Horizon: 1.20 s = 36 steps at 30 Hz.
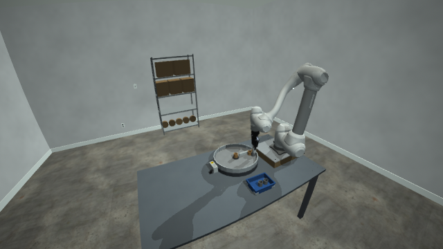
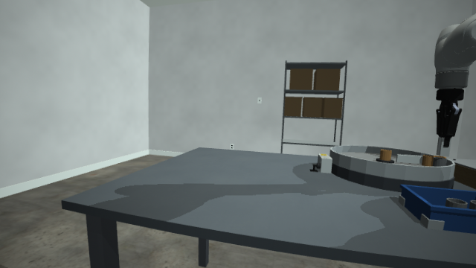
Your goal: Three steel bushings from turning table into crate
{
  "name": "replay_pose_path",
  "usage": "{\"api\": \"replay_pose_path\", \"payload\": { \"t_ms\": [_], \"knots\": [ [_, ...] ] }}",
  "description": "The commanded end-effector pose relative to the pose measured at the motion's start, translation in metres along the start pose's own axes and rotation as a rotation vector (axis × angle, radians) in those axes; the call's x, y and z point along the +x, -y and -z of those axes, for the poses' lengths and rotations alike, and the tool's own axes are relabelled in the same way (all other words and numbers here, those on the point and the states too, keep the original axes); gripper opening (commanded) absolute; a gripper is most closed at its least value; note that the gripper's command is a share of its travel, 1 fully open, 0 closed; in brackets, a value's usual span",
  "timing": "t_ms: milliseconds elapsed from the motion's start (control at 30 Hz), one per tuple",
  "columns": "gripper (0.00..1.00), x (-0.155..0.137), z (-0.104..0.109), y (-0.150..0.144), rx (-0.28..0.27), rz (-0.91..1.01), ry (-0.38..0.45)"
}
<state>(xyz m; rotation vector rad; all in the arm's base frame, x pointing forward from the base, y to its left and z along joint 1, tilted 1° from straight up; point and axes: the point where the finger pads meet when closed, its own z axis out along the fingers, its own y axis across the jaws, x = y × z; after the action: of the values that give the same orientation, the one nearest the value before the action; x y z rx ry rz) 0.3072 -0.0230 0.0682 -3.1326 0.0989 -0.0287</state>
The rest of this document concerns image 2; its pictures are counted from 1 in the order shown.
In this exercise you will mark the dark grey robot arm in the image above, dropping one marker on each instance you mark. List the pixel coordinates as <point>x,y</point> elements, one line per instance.
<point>459,47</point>

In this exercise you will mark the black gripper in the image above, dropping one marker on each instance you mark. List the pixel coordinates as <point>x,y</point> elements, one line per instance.
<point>448,106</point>

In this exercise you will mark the blue open crate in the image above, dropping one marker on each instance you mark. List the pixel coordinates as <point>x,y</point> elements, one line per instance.
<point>432,211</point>

